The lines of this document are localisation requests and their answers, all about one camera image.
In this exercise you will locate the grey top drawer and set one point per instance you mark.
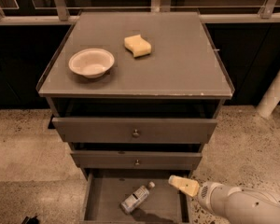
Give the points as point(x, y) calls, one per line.
point(129, 130)

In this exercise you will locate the yellow sponge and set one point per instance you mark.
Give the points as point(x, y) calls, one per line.
point(137, 45)

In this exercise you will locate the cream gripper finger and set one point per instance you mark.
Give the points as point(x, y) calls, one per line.
point(189, 187)

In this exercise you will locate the grey bottom drawer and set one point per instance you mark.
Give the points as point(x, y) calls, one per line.
point(108, 188)

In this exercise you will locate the clear blue plastic bottle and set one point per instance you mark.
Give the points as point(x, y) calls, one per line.
point(136, 198)

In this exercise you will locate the metal railing frame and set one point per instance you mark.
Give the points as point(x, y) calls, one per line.
point(25, 12)

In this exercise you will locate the black object on floor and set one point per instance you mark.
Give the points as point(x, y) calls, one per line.
point(30, 220)

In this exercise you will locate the white cylindrical post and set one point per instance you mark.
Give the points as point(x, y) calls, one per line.
point(270, 99)

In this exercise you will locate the white paper bowl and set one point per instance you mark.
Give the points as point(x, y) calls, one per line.
point(91, 63)

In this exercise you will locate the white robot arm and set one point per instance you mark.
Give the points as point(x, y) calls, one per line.
point(238, 205)

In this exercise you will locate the grey drawer cabinet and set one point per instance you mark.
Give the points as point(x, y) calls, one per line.
point(182, 77)

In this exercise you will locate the grey drawer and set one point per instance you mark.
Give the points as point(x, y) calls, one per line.
point(136, 160)
point(129, 130)
point(108, 188)

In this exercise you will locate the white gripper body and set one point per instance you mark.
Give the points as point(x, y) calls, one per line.
point(210, 194)

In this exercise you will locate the grey middle drawer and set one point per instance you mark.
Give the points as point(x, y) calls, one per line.
point(136, 160)

